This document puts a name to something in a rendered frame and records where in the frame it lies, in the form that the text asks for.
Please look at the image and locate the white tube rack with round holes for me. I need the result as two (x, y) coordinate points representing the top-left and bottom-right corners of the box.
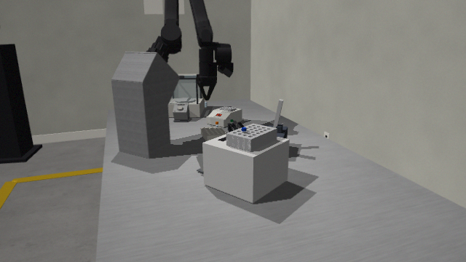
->
(201, 126), (226, 141)

